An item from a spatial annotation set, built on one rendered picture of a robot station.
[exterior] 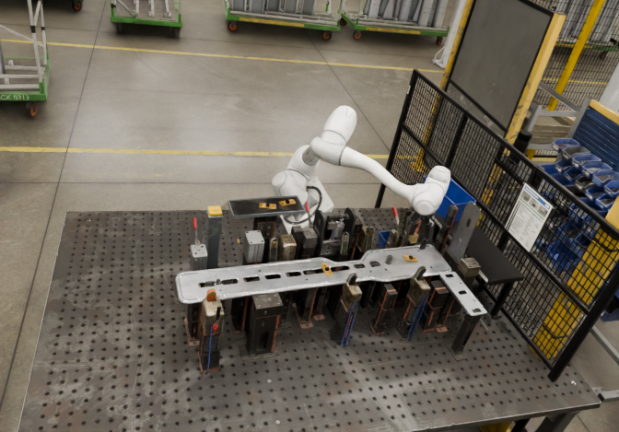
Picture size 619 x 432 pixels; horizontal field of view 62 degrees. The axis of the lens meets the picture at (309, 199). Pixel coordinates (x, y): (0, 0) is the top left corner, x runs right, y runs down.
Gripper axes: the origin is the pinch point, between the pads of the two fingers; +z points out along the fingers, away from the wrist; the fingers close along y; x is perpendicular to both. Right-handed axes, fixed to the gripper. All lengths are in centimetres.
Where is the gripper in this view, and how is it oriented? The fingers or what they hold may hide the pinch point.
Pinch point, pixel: (417, 239)
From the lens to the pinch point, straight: 266.2
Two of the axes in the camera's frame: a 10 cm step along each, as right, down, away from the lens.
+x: 9.3, -0.6, 3.6
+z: -1.6, 8.2, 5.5
